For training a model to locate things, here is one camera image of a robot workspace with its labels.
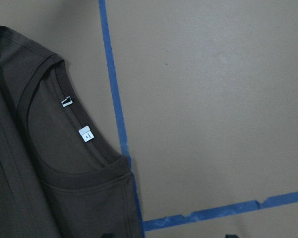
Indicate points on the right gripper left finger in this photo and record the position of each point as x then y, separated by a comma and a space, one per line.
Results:
108, 236

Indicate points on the dark brown t-shirt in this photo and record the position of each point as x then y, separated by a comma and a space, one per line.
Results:
59, 178

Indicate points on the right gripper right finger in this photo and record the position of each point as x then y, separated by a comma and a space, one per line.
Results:
230, 236

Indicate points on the blue tape grid lines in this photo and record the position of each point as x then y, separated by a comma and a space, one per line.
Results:
196, 216

